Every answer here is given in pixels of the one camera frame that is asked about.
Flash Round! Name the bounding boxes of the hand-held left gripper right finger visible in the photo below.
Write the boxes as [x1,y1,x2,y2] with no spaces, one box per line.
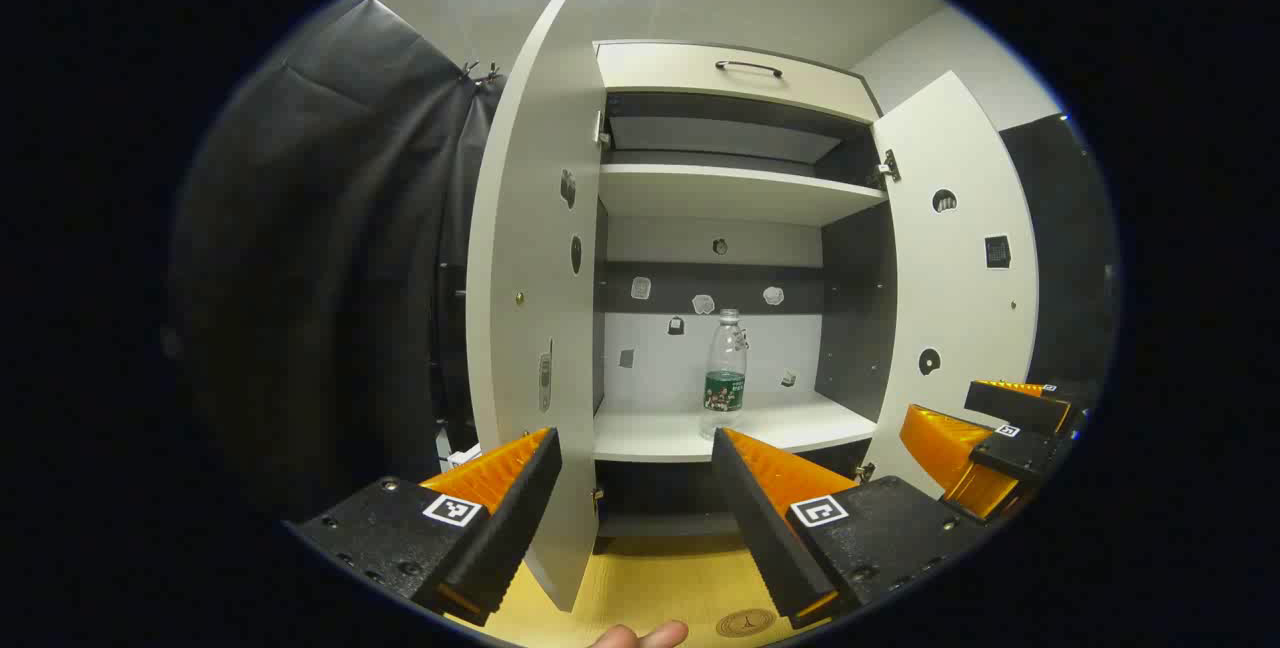
[711,426,991,629]

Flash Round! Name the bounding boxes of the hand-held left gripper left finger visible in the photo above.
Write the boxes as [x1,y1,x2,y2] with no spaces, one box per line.
[285,426,563,627]

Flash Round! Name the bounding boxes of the round brown coaster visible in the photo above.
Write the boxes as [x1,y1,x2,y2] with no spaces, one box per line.
[716,608,779,639]

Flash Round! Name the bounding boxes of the white cabinet door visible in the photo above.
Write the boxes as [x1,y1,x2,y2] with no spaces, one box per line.
[466,0,607,613]
[862,70,1041,499]

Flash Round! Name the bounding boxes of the clear plastic bottle green label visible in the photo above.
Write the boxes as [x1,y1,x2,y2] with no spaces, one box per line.
[700,308,749,441]

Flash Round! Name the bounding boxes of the white and grey cabinet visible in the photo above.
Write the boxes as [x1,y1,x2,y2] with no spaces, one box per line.
[590,38,901,554]

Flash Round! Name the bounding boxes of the white cabinet shelf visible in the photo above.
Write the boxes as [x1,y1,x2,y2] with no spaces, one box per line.
[593,393,879,464]
[598,163,889,227]

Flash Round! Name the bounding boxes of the white cabinet flap panel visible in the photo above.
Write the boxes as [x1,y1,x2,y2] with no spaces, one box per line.
[595,40,881,124]

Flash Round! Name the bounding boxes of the white paper box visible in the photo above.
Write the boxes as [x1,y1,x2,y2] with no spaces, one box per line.
[437,426,483,474]

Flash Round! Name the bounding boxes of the black backdrop cloth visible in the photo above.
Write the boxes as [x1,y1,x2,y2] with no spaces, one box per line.
[1000,113,1116,394]
[170,0,501,529]

